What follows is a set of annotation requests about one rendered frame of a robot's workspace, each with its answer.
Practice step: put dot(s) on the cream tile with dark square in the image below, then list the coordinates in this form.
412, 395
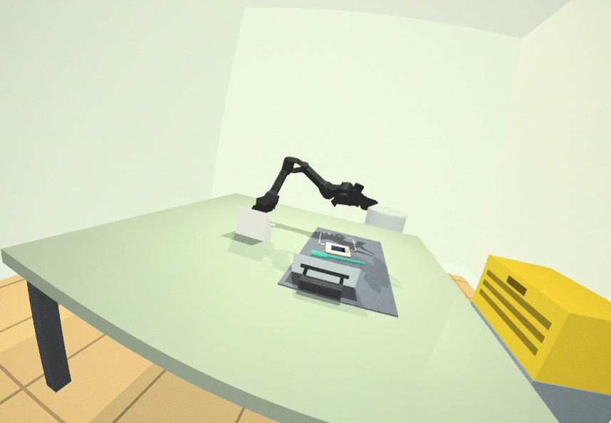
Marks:
337, 249

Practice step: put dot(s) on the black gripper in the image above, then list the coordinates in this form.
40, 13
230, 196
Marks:
359, 200

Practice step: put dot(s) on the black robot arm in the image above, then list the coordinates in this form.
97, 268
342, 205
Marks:
328, 190

